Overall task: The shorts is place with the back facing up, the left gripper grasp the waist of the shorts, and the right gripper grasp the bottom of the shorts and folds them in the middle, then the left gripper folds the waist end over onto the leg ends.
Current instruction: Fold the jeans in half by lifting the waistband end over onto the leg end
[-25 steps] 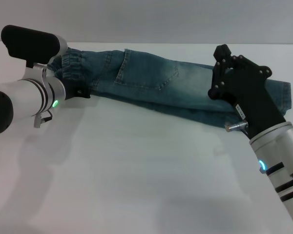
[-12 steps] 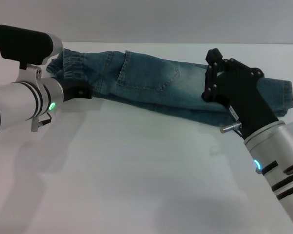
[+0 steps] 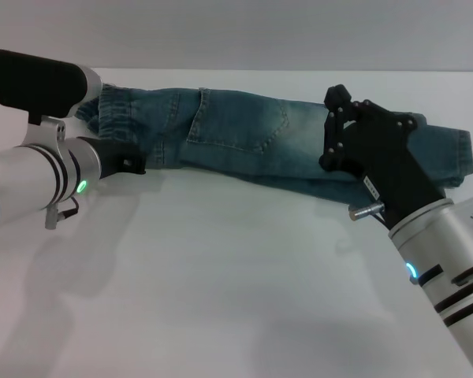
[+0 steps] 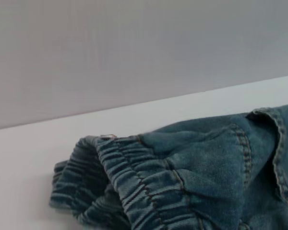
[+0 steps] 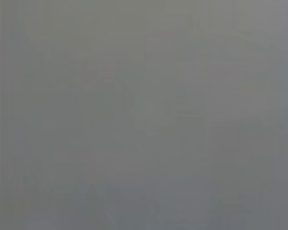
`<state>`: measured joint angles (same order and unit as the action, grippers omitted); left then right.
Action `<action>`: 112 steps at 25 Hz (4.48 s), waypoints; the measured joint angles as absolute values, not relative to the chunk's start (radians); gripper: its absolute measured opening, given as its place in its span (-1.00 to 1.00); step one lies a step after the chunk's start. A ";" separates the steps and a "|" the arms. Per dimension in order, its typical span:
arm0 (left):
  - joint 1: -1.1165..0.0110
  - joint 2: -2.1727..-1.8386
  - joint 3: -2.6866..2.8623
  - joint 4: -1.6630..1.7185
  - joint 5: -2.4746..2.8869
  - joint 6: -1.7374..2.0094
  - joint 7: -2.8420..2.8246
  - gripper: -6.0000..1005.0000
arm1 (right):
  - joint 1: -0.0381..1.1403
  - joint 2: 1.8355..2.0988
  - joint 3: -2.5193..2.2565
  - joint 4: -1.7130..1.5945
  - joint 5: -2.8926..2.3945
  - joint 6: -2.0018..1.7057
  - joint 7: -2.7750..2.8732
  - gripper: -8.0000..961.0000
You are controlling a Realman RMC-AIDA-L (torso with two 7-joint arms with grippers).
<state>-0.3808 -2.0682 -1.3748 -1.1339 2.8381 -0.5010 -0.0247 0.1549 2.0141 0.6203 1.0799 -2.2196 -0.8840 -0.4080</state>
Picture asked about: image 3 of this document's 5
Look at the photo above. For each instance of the silver plug on right gripper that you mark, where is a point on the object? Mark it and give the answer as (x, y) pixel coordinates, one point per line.
(364, 210)

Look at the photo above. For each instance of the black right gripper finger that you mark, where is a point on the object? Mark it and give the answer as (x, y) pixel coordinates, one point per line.
(335, 130)

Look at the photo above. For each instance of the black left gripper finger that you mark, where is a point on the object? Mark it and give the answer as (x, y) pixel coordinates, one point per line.
(136, 163)

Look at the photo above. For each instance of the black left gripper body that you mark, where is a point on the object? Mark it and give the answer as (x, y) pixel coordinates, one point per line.
(110, 159)

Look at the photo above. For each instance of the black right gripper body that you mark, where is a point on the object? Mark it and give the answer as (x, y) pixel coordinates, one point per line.
(382, 157)

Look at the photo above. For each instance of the blue denim shorts with cartoon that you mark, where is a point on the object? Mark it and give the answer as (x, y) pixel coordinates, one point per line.
(240, 130)

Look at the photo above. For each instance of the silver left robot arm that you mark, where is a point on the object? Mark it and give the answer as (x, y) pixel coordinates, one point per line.
(27, 177)

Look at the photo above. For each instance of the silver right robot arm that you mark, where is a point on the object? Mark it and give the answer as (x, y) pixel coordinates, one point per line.
(449, 283)

